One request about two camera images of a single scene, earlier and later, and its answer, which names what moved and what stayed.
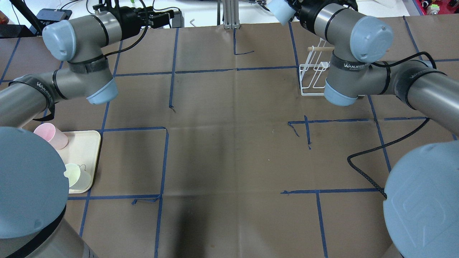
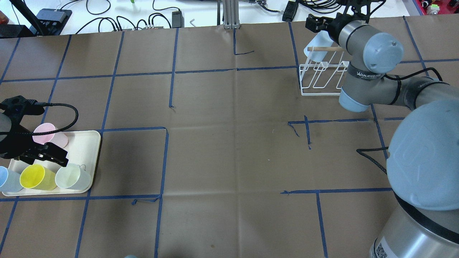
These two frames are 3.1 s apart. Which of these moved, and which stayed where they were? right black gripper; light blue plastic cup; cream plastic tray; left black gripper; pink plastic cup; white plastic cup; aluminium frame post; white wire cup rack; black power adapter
Moved: light blue plastic cup; left black gripper; right black gripper
Stayed: pink plastic cup; aluminium frame post; white plastic cup; cream plastic tray; black power adapter; white wire cup rack
